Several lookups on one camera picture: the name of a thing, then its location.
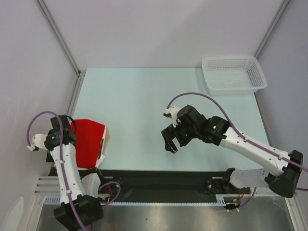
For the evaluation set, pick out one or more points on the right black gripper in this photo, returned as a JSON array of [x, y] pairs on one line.
[[168, 135]]

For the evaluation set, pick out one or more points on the red t shirt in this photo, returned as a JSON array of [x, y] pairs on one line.
[[78, 126]]

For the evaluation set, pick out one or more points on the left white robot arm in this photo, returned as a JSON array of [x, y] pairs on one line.
[[79, 203]]

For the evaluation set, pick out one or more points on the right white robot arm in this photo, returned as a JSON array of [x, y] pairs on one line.
[[280, 170]]

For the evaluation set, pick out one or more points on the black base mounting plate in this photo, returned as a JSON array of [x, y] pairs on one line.
[[169, 186]]

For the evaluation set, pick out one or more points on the white perforated plastic basket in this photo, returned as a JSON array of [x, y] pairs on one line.
[[233, 75]]

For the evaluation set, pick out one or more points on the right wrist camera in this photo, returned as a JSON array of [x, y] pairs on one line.
[[171, 112]]

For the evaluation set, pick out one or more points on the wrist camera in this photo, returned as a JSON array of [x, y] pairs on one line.
[[37, 143], [171, 112]]

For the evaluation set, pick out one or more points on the white slotted cable duct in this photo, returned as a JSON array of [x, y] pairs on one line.
[[219, 200]]

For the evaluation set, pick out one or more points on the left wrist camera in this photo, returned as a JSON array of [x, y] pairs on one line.
[[37, 143]]

